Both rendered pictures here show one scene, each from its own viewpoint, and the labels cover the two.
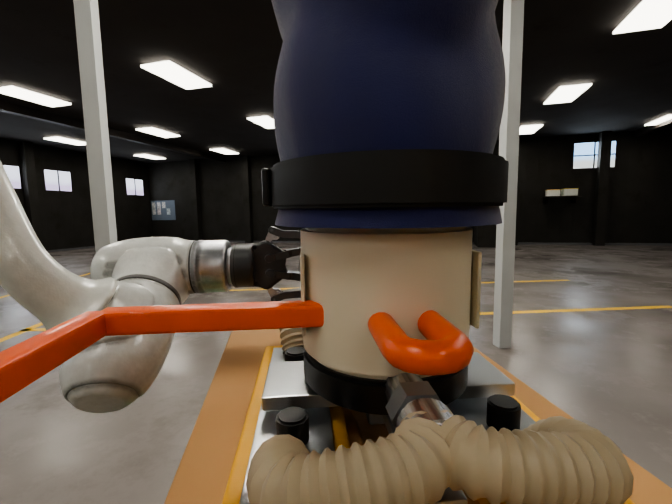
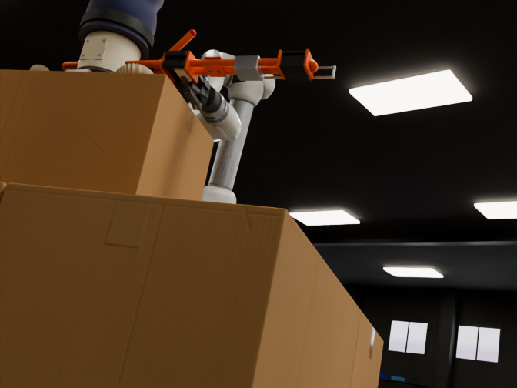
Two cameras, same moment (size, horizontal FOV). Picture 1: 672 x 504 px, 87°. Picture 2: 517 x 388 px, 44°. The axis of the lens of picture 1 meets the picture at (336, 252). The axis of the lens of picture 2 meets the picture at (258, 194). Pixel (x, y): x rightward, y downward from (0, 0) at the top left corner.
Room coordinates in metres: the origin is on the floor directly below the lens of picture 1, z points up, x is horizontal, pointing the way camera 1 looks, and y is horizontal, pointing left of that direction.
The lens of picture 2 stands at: (1.62, -1.37, 0.33)
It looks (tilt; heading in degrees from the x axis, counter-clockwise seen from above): 18 degrees up; 117
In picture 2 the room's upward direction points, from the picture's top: 12 degrees clockwise
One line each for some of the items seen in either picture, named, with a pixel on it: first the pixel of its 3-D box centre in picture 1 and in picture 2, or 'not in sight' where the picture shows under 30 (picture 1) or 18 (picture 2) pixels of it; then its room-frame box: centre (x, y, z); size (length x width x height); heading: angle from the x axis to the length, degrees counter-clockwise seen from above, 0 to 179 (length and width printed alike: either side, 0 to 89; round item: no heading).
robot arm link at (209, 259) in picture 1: (215, 266); (212, 105); (0.60, 0.21, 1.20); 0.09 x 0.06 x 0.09; 6
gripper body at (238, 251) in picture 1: (259, 264); (204, 95); (0.61, 0.13, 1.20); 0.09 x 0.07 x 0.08; 96
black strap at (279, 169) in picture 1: (381, 187); (117, 36); (0.36, -0.05, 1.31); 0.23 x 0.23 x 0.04
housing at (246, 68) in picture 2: not in sight; (249, 68); (0.83, -0.01, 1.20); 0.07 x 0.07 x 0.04; 5
